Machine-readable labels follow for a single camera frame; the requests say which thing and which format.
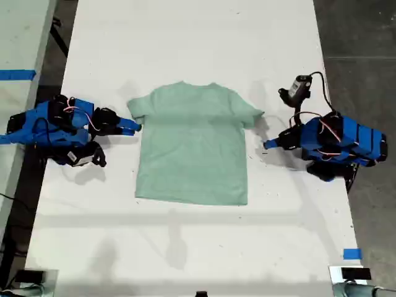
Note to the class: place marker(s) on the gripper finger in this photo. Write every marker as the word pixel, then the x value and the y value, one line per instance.
pixel 128 123
pixel 123 132
pixel 275 143

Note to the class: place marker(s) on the pale green T-shirt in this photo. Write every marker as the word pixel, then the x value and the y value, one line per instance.
pixel 191 148

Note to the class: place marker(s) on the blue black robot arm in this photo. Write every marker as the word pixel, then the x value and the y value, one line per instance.
pixel 365 139
pixel 29 133

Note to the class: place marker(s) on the black table stand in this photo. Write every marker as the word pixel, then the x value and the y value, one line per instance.
pixel 60 40

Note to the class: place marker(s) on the long blue tape strip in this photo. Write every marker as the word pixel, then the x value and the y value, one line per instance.
pixel 17 75

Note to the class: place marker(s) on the short blue tape strip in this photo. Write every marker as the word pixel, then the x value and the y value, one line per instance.
pixel 3 140

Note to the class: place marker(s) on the pale grey side table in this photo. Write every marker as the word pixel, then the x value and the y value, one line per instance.
pixel 18 37

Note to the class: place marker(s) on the blue tape square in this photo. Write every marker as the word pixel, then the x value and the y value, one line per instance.
pixel 352 253

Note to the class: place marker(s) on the grey metal plate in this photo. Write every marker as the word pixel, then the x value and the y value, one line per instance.
pixel 51 284
pixel 334 275

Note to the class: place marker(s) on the small black box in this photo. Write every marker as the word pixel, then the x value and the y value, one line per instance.
pixel 355 273
pixel 29 276

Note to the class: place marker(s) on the grey metal tube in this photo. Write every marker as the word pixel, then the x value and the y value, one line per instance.
pixel 28 291
pixel 355 290

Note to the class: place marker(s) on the camera black stalk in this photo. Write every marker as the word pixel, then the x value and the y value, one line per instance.
pixel 99 154
pixel 295 106

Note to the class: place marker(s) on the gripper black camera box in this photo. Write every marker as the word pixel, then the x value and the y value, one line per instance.
pixel 300 86
pixel 77 157

